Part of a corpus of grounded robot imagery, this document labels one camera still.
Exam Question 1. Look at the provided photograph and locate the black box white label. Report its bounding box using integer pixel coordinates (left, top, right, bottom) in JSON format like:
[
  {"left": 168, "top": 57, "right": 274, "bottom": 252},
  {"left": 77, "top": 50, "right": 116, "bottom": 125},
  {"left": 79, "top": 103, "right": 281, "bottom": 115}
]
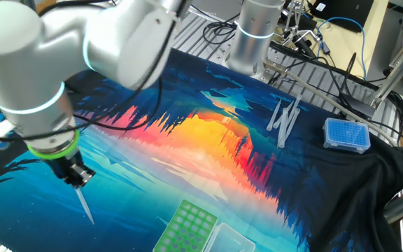
[{"left": 309, "top": 0, "right": 376, "bottom": 34}]

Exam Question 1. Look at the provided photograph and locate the blue pipette tip box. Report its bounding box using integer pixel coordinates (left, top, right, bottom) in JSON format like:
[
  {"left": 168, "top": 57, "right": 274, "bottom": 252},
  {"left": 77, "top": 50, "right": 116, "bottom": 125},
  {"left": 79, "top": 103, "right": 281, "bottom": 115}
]
[{"left": 323, "top": 117, "right": 372, "bottom": 155}]

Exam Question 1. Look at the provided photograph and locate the silver clamp stand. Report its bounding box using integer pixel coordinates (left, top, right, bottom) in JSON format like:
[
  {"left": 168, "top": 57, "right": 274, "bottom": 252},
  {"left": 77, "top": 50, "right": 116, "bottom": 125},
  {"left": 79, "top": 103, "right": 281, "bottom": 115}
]
[{"left": 281, "top": 0, "right": 316, "bottom": 46}]

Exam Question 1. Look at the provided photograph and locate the blue cable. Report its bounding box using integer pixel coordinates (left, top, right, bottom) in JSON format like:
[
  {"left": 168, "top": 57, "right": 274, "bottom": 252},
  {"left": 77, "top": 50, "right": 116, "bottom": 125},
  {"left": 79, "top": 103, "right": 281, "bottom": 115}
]
[{"left": 315, "top": 16, "right": 369, "bottom": 82}]

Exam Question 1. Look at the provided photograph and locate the black power adapter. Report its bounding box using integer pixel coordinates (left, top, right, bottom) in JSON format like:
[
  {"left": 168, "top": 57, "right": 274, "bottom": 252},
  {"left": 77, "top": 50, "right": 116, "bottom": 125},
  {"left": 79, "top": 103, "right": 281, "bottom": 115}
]
[{"left": 341, "top": 93, "right": 377, "bottom": 118}]

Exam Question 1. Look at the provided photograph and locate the landscape print cloth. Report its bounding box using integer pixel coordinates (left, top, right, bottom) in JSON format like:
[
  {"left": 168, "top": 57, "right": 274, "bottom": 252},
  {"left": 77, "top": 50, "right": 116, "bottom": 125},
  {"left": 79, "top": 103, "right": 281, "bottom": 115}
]
[{"left": 0, "top": 48, "right": 403, "bottom": 252}]

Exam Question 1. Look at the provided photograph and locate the clear large pipette tip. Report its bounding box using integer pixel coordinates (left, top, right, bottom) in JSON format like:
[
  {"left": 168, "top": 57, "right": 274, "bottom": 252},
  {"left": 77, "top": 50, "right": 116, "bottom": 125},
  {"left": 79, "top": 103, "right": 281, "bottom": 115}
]
[
  {"left": 273, "top": 101, "right": 295, "bottom": 130},
  {"left": 280, "top": 108, "right": 301, "bottom": 148},
  {"left": 266, "top": 99, "right": 283, "bottom": 132},
  {"left": 74, "top": 187, "right": 96, "bottom": 225},
  {"left": 287, "top": 93, "right": 303, "bottom": 122},
  {"left": 277, "top": 107, "right": 290, "bottom": 148}
]

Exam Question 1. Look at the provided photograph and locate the green wrist flange ring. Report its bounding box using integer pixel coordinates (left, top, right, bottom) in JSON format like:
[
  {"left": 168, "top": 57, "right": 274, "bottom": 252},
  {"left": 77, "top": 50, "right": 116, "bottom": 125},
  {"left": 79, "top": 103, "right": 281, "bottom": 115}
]
[{"left": 26, "top": 129, "right": 81, "bottom": 161}]

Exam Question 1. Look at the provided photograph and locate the green top pipette tip holder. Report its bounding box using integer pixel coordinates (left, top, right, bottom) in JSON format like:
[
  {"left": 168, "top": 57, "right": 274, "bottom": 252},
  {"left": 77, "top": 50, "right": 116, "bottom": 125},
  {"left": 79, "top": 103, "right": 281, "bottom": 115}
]
[{"left": 152, "top": 199, "right": 219, "bottom": 252}]

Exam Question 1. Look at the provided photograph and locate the black cable coil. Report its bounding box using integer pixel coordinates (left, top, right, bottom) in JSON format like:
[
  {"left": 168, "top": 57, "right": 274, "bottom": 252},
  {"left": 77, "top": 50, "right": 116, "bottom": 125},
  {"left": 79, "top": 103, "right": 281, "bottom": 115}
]
[{"left": 202, "top": 19, "right": 240, "bottom": 46}]

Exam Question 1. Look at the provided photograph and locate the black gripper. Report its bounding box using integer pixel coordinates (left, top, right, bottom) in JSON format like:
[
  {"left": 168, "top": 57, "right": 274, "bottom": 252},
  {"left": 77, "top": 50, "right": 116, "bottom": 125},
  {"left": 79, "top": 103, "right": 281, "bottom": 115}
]
[{"left": 49, "top": 151, "right": 96, "bottom": 189}]

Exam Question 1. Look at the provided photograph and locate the black camera cable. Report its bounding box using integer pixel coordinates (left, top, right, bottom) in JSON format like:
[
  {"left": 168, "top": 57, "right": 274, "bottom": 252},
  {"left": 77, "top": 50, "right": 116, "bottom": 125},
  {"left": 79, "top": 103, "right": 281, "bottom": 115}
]
[{"left": 0, "top": 0, "right": 192, "bottom": 143}]

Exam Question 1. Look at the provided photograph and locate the black cable bundle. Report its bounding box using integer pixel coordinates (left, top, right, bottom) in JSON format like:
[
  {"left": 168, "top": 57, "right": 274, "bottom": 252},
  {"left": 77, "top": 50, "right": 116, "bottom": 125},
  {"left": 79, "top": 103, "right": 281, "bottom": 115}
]
[{"left": 267, "top": 41, "right": 403, "bottom": 148}]

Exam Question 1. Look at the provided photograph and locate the beige desk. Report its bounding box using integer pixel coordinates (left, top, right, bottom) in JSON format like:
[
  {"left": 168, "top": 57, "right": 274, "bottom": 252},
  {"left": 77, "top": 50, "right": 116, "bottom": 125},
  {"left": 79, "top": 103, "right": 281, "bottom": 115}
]
[{"left": 304, "top": 0, "right": 390, "bottom": 83}]

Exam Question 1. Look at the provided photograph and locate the white cabinet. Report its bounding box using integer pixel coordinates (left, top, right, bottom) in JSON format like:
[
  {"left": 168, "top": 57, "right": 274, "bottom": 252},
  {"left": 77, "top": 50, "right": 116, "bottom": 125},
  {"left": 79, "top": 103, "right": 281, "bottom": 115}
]
[{"left": 365, "top": 0, "right": 403, "bottom": 116}]

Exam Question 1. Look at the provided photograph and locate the clear plastic container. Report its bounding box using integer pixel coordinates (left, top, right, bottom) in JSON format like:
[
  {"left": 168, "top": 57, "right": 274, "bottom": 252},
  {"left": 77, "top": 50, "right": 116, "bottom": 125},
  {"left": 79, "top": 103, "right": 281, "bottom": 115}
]
[{"left": 203, "top": 222, "right": 257, "bottom": 252}]

